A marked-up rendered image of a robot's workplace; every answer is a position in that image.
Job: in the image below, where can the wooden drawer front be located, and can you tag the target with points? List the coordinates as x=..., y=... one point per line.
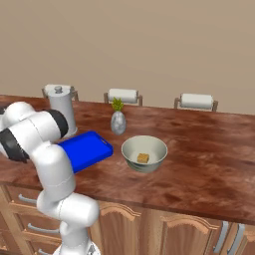
x=25, y=197
x=40, y=248
x=36, y=225

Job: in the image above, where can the blue tray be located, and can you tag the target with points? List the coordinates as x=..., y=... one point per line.
x=87, y=150

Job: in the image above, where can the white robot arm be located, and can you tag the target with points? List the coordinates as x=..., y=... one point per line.
x=54, y=172

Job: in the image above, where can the pale green bowl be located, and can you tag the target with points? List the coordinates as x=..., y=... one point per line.
x=144, y=153

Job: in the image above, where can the brown cake piece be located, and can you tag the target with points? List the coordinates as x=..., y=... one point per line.
x=143, y=158

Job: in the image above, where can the wooden cupboard door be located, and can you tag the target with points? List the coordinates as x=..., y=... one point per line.
x=186, y=235
x=249, y=242
x=116, y=232

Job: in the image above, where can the grey vase with plant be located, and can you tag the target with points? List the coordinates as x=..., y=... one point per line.
x=118, y=121

